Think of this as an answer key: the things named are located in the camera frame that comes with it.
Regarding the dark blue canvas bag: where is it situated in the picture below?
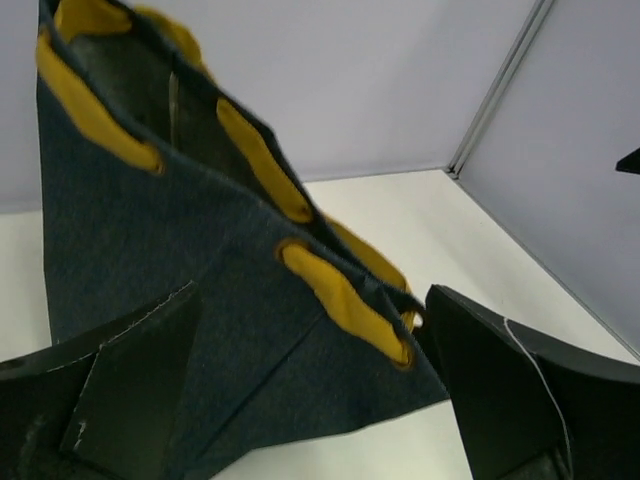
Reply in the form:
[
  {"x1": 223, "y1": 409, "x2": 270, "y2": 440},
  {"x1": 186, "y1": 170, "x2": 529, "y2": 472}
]
[{"x1": 36, "y1": 1, "x2": 447, "y2": 479}]

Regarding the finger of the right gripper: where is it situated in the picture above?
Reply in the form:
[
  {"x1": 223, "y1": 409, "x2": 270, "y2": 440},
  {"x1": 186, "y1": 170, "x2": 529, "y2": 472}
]
[{"x1": 615, "y1": 148, "x2": 640, "y2": 175}]

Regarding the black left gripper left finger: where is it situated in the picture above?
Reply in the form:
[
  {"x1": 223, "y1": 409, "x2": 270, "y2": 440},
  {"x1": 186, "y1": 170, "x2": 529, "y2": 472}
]
[{"x1": 1, "y1": 282, "x2": 202, "y2": 479}]

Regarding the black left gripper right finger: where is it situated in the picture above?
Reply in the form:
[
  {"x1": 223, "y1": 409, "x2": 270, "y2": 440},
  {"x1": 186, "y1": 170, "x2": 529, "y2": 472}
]
[{"x1": 424, "y1": 285, "x2": 639, "y2": 479}]

